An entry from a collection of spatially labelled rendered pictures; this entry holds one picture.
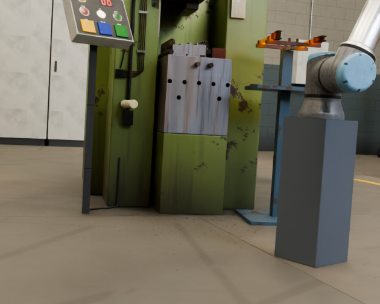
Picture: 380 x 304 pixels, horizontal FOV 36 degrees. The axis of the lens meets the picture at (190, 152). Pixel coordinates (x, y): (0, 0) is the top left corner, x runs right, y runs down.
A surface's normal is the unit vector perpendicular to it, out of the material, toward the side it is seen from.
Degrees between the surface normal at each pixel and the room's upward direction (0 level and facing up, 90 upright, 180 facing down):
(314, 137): 90
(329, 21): 90
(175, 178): 90
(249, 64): 90
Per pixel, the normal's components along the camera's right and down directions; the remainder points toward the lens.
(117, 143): 0.22, 0.07
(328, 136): 0.65, 0.09
